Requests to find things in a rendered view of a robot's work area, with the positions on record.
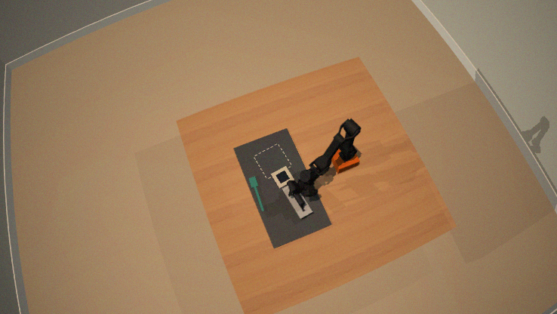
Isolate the green small trowel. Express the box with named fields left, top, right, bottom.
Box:
left=248, top=177, right=264, bottom=211

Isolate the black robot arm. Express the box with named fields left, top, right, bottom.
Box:
left=300, top=119, right=361, bottom=197

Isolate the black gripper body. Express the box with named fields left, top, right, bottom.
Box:
left=287, top=180, right=314, bottom=192

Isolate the beige square tile with dark centre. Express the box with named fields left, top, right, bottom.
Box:
left=271, top=166, right=294, bottom=189

